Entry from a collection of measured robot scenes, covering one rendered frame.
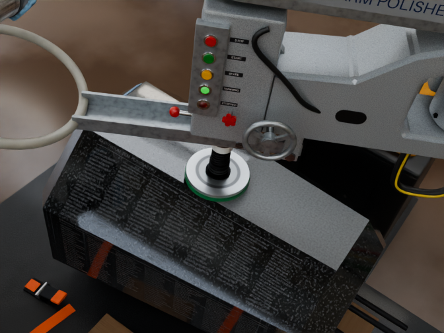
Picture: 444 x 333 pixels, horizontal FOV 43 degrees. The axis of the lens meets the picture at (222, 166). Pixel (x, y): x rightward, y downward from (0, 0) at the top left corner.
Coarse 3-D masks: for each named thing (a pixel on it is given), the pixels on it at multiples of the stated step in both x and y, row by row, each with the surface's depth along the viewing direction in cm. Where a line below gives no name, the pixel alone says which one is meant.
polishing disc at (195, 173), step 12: (192, 156) 190; (204, 156) 190; (192, 168) 186; (204, 168) 187; (240, 168) 189; (192, 180) 183; (204, 180) 183; (216, 180) 184; (228, 180) 184; (240, 180) 185; (204, 192) 180; (216, 192) 181; (228, 192) 181
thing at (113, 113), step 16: (96, 96) 174; (112, 96) 173; (128, 96) 174; (96, 112) 174; (112, 112) 175; (128, 112) 175; (144, 112) 176; (160, 112) 176; (80, 128) 169; (96, 128) 169; (112, 128) 168; (128, 128) 167; (144, 128) 167; (160, 128) 166; (176, 128) 166; (208, 144) 169; (224, 144) 168; (240, 144) 166; (256, 144) 167; (288, 160) 166
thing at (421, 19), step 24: (240, 0) 127; (264, 0) 126; (288, 0) 125; (312, 0) 125; (336, 0) 124; (360, 0) 124; (384, 0) 123; (408, 0) 122; (432, 0) 122; (408, 24) 127; (432, 24) 126
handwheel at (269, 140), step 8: (264, 120) 147; (272, 120) 147; (248, 128) 149; (256, 128) 148; (272, 128) 154; (280, 128) 147; (288, 128) 148; (248, 136) 151; (256, 136) 151; (264, 136) 151; (272, 136) 151; (280, 136) 150; (288, 136) 150; (296, 136) 150; (248, 144) 154; (264, 144) 151; (272, 144) 151; (296, 144) 152; (248, 152) 155; (256, 152) 156; (264, 152) 155; (288, 152) 154; (264, 160) 157; (272, 160) 156
